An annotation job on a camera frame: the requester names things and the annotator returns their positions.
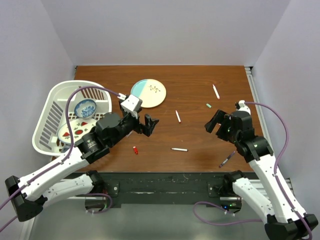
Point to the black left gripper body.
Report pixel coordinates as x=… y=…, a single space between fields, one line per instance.
x=129 y=123

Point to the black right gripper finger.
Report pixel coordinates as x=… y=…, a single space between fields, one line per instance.
x=209 y=126
x=219 y=116

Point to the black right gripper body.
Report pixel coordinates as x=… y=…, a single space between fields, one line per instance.
x=225 y=132

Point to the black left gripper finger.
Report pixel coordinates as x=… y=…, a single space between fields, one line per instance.
x=150 y=122
x=145 y=129

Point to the red pen cap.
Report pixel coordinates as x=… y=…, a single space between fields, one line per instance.
x=135 y=150

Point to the purple pen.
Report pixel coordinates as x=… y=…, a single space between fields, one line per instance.
x=227 y=159

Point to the red marker pen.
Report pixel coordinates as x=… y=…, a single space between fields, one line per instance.
x=178 y=116

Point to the grey silver pen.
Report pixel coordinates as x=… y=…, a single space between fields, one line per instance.
x=179 y=149

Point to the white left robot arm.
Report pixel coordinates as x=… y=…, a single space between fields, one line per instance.
x=30 y=194

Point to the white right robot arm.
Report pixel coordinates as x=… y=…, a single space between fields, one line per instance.
x=283 y=217

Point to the pink marker pen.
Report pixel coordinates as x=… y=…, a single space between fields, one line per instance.
x=216 y=91

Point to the cream and teal plate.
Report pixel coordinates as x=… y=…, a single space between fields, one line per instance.
x=152 y=92

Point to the blue patterned bowl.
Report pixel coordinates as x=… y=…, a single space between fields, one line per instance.
x=85 y=108

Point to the watermelon patterned plate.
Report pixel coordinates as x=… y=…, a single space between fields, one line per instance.
x=79 y=127

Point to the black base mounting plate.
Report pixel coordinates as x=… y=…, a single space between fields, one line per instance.
x=172 y=188

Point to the white plastic dish basket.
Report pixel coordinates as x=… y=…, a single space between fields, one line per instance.
x=45 y=137

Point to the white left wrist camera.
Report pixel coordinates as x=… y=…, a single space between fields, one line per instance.
x=131 y=104

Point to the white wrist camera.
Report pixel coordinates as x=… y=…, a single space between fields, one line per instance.
x=241 y=106
x=131 y=104

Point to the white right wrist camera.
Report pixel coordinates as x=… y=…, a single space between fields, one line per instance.
x=241 y=106

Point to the aluminium frame rail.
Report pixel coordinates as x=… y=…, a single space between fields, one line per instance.
x=258 y=105

